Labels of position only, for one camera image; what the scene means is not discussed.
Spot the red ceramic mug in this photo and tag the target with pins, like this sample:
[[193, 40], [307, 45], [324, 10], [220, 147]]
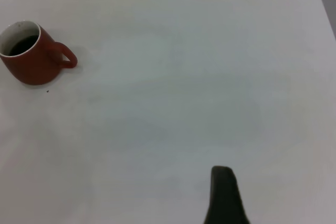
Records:
[[31, 69]]

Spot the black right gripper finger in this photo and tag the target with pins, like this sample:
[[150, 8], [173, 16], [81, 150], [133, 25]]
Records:
[[224, 197]]

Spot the black coffee liquid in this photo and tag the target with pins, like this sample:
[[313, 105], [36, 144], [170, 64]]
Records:
[[22, 45]]

